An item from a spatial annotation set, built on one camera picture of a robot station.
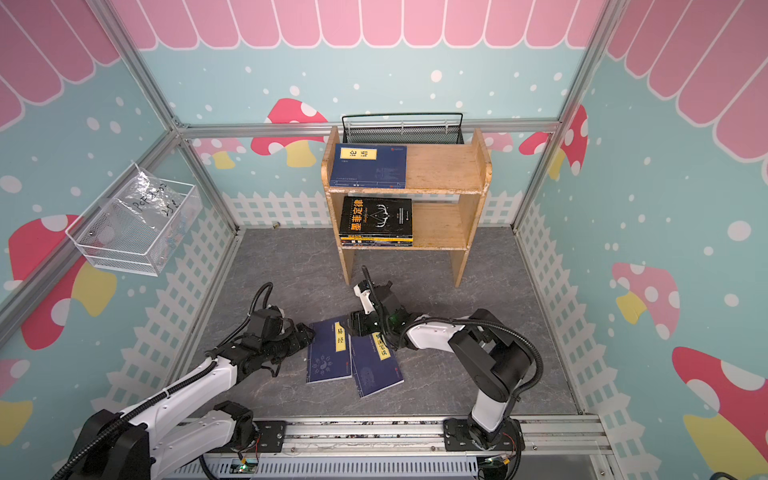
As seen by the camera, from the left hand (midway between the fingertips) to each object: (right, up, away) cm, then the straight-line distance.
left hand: (306, 344), depth 87 cm
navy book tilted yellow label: (+20, -5, -2) cm, 21 cm away
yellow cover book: (+21, +30, -2) cm, 36 cm away
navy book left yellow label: (+6, -3, +1) cm, 7 cm away
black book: (+20, +37, 0) cm, 43 cm away
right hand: (+12, +7, 0) cm, 14 cm away
